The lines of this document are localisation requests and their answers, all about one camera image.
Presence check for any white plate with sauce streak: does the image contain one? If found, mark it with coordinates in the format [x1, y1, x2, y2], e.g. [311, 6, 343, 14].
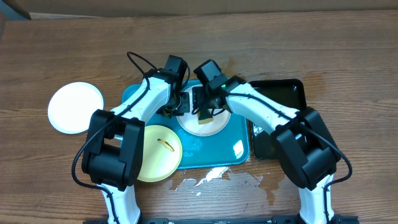
[177, 84, 231, 136]

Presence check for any yellow green scrub sponge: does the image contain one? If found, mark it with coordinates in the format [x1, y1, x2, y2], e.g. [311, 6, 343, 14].
[197, 109, 214, 125]

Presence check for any yellow plate with sauce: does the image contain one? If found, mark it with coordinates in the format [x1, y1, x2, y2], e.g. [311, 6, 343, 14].
[138, 125, 183, 182]

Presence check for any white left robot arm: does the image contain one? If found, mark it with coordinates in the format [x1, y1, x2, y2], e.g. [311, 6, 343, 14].
[72, 75, 182, 223]

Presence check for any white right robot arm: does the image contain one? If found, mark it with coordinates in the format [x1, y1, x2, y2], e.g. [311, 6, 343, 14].
[193, 82, 343, 223]

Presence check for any teal plastic tray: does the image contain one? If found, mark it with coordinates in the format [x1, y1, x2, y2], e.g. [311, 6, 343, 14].
[121, 79, 251, 170]

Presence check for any black water tray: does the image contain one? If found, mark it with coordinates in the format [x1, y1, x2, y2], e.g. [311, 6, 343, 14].
[250, 79, 307, 160]

